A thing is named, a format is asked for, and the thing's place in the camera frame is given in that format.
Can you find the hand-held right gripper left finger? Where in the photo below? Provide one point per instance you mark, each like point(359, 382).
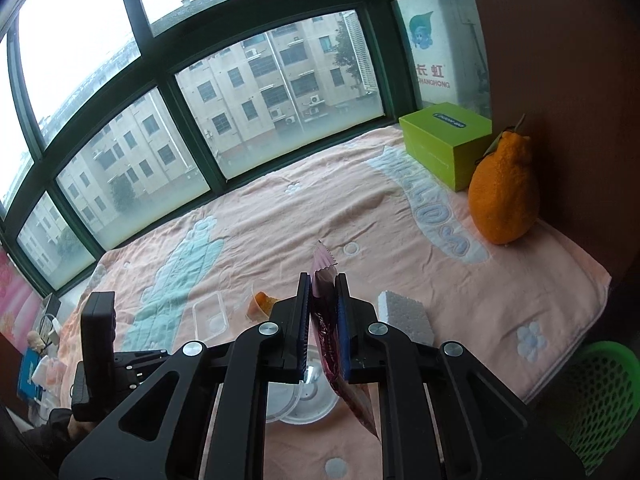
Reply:
point(301, 320)

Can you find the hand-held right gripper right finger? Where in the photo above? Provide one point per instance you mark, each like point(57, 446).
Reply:
point(343, 320)

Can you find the purple snack wrapper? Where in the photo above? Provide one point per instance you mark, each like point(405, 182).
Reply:
point(325, 340)

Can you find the clear cup with orange peel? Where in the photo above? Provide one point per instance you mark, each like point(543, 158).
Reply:
point(261, 306)

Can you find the clear round container with orange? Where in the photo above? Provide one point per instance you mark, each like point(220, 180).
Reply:
point(310, 400)

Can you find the green plastic basket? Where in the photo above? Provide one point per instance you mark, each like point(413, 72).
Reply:
point(602, 400)

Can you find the person's left forearm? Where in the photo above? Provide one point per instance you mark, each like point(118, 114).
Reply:
point(55, 430)

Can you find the white foam block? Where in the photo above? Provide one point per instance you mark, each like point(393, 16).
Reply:
point(402, 312)

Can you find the blue box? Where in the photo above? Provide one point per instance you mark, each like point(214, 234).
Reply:
point(29, 375)

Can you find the clear plastic tray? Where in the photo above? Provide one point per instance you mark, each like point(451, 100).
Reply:
point(212, 316)

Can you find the pink printed towel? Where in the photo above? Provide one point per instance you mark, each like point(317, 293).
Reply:
point(350, 200)

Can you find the green cardboard box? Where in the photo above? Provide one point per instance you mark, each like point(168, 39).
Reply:
point(440, 145)

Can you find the large bumpy orange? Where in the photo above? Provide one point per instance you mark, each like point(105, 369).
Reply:
point(505, 195)

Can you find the white printed panel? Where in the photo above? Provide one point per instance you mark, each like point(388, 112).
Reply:
point(440, 50)

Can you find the brown wooden board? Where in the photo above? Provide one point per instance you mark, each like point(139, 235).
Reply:
point(565, 85)

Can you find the pink wall poster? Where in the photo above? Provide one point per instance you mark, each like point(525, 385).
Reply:
point(15, 300)

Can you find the green window frame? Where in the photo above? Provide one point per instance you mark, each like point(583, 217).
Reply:
point(165, 85)

